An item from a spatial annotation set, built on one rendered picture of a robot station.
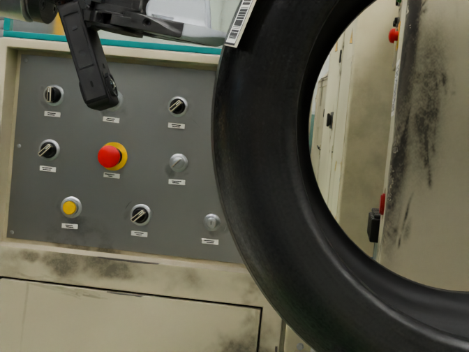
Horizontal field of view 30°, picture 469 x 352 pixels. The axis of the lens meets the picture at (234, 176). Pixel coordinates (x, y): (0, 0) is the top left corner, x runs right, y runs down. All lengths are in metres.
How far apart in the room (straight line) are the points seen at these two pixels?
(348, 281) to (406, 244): 0.39
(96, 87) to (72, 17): 0.08
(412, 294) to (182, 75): 0.68
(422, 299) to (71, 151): 0.78
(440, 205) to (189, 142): 0.56
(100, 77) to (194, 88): 0.67
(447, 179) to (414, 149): 0.06
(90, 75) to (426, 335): 0.42
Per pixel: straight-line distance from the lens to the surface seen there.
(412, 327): 0.80
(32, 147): 1.64
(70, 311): 1.59
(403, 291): 1.07
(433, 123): 1.17
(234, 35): 0.81
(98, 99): 0.91
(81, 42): 0.92
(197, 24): 0.89
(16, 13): 0.95
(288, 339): 1.17
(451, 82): 1.17
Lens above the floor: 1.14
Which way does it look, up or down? 3 degrees down
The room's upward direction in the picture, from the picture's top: 5 degrees clockwise
